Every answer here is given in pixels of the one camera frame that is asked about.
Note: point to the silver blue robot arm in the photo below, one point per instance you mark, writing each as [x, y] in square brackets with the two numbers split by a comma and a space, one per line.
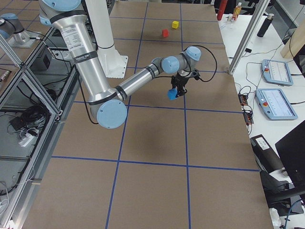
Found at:
[86, 30]

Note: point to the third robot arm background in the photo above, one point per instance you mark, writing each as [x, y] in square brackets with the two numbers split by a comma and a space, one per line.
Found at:
[13, 31]

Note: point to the black water bottle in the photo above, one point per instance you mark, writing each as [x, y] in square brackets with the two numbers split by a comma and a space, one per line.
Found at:
[267, 22]

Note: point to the orange circuit board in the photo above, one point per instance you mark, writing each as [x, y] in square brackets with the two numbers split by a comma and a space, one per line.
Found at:
[243, 99]

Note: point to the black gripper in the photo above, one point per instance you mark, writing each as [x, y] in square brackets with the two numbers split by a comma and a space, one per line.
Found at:
[177, 81]

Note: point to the blue cube block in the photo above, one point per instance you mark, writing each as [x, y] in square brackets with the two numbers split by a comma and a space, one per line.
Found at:
[172, 94]

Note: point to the far blue teach pendant tablet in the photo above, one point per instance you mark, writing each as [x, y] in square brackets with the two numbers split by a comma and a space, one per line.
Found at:
[276, 72]

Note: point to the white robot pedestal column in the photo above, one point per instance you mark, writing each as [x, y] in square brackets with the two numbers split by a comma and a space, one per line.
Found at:
[113, 64]

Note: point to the yellow cube block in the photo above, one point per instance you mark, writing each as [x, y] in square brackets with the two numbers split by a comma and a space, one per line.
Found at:
[175, 24]

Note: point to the blue teach pendant tablet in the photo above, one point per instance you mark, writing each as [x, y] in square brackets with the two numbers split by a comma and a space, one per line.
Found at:
[276, 72]
[275, 104]

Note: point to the brown black box device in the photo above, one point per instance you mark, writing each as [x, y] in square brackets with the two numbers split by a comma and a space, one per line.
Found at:
[266, 157]

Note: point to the aluminium frame post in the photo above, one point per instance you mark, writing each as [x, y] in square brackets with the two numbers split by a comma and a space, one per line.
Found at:
[259, 11]

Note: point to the black computer monitor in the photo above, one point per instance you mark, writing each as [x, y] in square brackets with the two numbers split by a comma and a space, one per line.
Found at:
[291, 150]

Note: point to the red cylinder bottle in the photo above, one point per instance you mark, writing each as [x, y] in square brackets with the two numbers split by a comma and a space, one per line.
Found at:
[221, 9]

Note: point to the white power strip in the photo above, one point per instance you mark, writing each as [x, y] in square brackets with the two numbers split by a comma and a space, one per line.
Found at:
[26, 140]

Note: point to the red cube block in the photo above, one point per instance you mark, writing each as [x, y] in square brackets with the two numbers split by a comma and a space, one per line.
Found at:
[165, 33]

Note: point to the orange drink bottle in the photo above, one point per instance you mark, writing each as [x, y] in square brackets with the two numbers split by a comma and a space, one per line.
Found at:
[237, 11]

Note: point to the near blue teach pendant tablet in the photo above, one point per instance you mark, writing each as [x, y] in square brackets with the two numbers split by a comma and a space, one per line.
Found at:
[275, 104]

